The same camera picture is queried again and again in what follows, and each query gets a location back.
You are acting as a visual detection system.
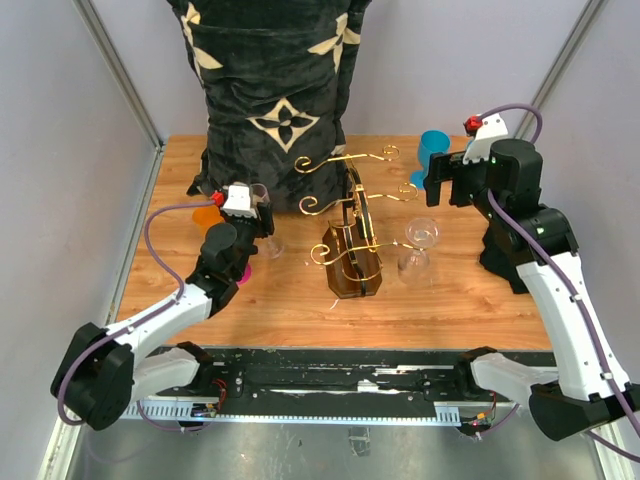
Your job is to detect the magenta plastic wine glass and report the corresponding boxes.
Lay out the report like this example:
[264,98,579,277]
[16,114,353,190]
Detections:
[237,265,252,285]

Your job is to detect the clear wine glass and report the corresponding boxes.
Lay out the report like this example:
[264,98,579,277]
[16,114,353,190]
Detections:
[251,183,284,259]
[397,217,440,288]

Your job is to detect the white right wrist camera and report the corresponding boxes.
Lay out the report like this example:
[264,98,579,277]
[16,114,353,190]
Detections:
[462,113,509,164]

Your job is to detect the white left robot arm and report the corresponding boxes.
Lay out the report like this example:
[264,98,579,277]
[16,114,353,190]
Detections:
[50,201,274,431]

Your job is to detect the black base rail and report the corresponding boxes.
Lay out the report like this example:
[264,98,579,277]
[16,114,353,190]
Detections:
[126,347,505,426]

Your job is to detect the black patterned plush pillow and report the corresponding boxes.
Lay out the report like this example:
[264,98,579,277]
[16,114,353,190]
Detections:
[170,0,369,212]

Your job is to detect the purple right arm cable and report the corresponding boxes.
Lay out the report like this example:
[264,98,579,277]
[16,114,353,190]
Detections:
[469,103,640,464]

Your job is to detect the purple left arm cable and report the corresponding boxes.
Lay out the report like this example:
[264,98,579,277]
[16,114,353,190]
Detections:
[55,199,224,432]

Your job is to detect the black cloth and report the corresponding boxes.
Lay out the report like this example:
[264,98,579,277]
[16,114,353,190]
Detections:
[479,213,533,295]

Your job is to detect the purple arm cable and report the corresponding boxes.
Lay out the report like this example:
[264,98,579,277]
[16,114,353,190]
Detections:
[469,103,640,464]
[55,199,224,432]

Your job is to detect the gold wire wine glass rack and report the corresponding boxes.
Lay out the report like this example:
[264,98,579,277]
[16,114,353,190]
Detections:
[294,145,411,300]

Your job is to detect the clear wine glass front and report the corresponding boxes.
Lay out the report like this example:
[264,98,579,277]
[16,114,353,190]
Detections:
[397,217,440,288]

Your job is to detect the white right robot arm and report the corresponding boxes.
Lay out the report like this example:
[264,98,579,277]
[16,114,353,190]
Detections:
[423,139,639,441]

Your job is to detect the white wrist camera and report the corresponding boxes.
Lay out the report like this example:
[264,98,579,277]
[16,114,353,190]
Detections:
[211,182,257,218]
[462,113,509,164]

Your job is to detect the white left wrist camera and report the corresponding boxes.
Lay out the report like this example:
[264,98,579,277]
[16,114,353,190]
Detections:
[211,182,257,218]

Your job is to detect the blue plastic wine glass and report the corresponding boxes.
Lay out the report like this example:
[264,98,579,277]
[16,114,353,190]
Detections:
[410,130,451,190]

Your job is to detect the orange plastic wine glass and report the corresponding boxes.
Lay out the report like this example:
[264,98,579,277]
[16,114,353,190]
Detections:
[192,205,225,237]

